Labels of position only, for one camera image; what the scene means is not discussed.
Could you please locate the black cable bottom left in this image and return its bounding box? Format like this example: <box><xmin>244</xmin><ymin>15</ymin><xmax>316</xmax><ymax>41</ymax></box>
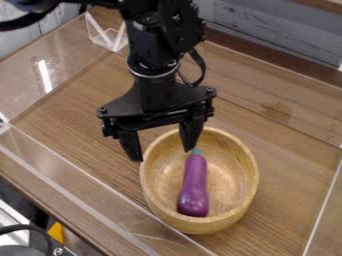
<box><xmin>0</xmin><ymin>223</ymin><xmax>50</xmax><ymax>256</ymax></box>

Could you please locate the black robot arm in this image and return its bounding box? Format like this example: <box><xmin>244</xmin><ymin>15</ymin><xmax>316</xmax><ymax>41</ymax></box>
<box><xmin>0</xmin><ymin>0</ymin><xmax>216</xmax><ymax>162</ymax></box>

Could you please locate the purple toy eggplant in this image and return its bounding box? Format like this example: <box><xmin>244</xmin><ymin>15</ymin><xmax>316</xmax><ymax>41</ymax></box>
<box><xmin>176</xmin><ymin>149</ymin><xmax>209</xmax><ymax>217</ymax></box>

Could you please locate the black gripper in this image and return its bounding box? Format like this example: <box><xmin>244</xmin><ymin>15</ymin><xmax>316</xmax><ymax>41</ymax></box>
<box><xmin>96</xmin><ymin>74</ymin><xmax>216</xmax><ymax>162</ymax></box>

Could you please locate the brown wooden bowl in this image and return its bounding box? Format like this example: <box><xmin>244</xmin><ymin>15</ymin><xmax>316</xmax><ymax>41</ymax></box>
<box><xmin>140</xmin><ymin>127</ymin><xmax>259</xmax><ymax>235</ymax></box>

